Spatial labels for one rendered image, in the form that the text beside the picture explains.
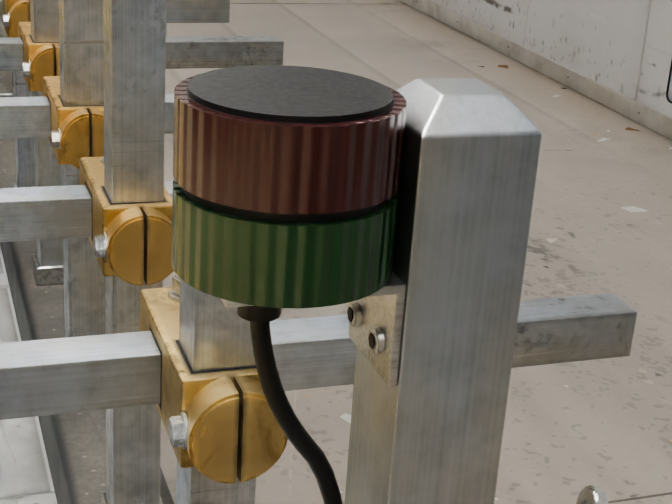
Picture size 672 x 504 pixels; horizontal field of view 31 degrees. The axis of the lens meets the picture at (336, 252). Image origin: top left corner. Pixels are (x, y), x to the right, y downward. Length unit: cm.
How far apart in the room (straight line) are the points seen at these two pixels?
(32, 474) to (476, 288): 89
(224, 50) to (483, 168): 108
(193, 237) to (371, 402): 8
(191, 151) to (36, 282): 109
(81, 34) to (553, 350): 51
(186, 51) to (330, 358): 75
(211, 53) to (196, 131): 109
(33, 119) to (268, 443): 57
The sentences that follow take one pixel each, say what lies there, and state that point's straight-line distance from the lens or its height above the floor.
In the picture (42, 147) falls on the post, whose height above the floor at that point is 86.
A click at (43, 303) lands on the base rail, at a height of 70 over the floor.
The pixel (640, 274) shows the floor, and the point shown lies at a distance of 352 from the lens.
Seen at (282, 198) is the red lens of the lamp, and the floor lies 115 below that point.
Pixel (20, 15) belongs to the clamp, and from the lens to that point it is 154.
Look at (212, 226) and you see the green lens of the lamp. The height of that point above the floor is 114.
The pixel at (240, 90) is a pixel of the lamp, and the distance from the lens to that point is 32.
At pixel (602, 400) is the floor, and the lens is 278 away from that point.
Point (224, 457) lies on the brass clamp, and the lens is 61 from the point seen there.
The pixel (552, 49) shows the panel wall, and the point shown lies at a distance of 575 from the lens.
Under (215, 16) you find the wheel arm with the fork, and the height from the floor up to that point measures 94.
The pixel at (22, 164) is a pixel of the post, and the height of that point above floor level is 76.
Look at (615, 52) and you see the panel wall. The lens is 528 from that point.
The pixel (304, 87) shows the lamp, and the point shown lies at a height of 117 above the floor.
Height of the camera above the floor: 125
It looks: 21 degrees down
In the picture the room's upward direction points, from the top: 4 degrees clockwise
